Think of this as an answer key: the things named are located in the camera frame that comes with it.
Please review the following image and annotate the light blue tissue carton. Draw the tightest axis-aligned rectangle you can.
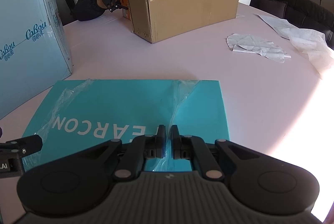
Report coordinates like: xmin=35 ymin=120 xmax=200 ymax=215
xmin=0 ymin=0 xmax=72 ymax=117

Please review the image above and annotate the clear plastic tape strip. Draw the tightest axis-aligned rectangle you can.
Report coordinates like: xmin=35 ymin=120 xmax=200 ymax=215
xmin=153 ymin=80 xmax=200 ymax=172

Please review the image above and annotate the teal patterned gift box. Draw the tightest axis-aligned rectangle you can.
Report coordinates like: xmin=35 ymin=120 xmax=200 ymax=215
xmin=23 ymin=79 xmax=230 ymax=170

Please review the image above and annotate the orange small box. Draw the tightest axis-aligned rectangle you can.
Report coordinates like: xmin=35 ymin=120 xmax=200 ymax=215
xmin=120 ymin=0 xmax=131 ymax=20

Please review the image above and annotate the black sofa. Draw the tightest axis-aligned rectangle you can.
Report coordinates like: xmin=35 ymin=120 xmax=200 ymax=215
xmin=250 ymin=0 xmax=333 ymax=48

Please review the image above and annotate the crumpled white paper sheet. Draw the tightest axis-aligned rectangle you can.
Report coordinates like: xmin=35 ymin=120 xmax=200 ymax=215
xmin=226 ymin=33 xmax=291 ymax=63

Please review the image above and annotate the white wrapping paper pile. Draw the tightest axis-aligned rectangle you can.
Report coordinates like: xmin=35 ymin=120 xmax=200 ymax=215
xmin=259 ymin=15 xmax=333 ymax=78

